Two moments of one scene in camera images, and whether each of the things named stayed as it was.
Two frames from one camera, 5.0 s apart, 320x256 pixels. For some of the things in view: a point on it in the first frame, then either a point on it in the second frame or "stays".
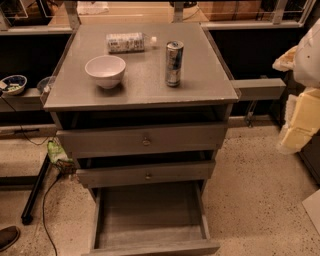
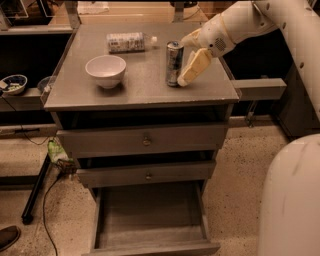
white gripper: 308,61 → 214,37
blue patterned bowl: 15,84 stays
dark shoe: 8,235 stays
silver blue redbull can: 174,62 stays
